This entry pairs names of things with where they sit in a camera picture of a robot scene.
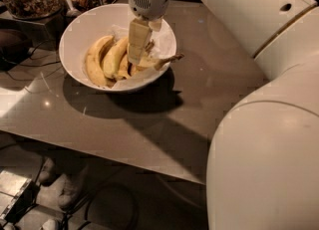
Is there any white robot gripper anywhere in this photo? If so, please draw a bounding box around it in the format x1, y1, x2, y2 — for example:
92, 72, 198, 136
128, 0, 169, 65

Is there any yellow banana with long stem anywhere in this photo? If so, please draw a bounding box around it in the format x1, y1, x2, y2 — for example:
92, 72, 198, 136
133, 41, 184, 71

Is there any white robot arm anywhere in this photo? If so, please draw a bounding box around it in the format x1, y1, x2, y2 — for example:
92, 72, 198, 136
201, 0, 319, 230

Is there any white paper bowl liner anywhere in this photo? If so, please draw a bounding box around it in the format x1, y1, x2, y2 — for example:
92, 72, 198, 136
105, 21, 176, 93

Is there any white ceramic bowl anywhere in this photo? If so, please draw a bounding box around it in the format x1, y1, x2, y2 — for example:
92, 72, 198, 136
59, 4, 170, 93

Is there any middle yellow banana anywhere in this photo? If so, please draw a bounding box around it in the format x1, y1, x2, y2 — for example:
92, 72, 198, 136
103, 37, 129, 79

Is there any small hidden yellow banana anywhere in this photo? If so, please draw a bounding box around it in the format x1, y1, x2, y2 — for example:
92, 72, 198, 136
115, 55, 130, 81

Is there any left yellow banana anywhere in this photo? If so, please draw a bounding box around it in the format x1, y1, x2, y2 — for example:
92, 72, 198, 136
85, 35, 114, 87

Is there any white scoop spoon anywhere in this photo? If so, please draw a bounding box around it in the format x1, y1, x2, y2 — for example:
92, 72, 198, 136
65, 0, 81, 17

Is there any dark round object left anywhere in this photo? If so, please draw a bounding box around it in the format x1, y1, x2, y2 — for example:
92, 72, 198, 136
0, 29, 33, 71

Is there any white shoe on floor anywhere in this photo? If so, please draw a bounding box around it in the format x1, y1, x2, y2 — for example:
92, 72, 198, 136
58, 166, 89, 211

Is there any metal box on floor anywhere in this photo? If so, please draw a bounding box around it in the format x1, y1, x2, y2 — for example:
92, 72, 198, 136
0, 170, 33, 220

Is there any black cable on table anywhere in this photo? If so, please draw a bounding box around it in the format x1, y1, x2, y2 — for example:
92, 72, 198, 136
0, 38, 63, 83

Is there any black floor cable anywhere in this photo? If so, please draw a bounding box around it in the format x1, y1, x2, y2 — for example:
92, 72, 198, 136
59, 165, 141, 230

